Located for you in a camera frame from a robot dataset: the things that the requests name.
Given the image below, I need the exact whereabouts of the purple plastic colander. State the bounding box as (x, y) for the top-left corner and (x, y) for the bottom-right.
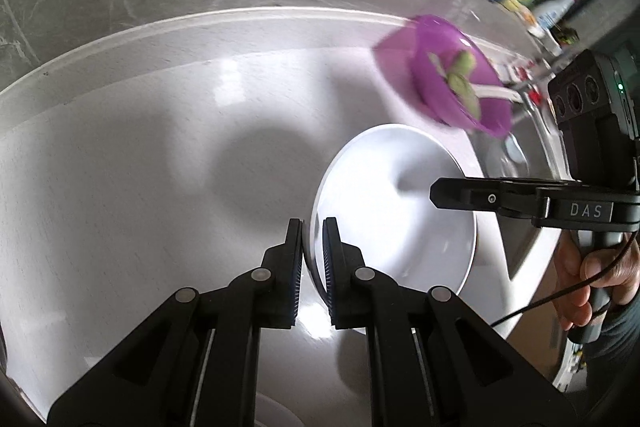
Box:
(399, 14), (516, 139)

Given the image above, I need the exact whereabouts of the green dish brush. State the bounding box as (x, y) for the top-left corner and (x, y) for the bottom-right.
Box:
(427, 51), (482, 120)

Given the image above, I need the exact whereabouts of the clear glass bowl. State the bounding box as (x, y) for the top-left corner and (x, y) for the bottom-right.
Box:
(484, 134), (530, 178)

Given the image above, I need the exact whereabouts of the white deep plate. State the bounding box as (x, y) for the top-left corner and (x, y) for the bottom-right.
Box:
(254, 393), (304, 427)

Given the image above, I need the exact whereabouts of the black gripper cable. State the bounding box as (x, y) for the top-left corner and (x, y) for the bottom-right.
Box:
(489, 231), (637, 327)

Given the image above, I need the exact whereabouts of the white spray bottle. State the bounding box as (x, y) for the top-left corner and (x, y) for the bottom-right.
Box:
(533, 0), (578, 30)

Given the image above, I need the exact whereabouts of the small white bowl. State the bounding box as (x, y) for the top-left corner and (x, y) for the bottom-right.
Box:
(305, 124), (477, 294)

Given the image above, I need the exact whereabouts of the right hand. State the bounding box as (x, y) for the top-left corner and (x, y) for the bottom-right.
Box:
(553, 231), (639, 332)

